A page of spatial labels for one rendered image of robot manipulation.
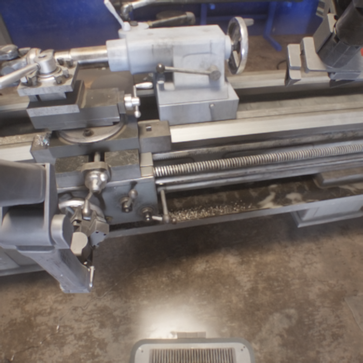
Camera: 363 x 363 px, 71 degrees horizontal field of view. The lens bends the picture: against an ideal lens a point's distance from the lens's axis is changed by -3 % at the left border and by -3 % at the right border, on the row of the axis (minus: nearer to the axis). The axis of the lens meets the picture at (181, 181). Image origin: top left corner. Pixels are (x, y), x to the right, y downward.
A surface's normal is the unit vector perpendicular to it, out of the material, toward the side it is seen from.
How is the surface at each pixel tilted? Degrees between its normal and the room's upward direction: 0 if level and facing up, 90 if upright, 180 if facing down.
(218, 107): 90
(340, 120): 36
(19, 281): 0
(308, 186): 0
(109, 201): 90
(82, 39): 90
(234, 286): 0
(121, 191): 90
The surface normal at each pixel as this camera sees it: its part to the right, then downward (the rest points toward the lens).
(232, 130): 0.09, -0.10
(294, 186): 0.00, -0.65
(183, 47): 0.16, 0.65
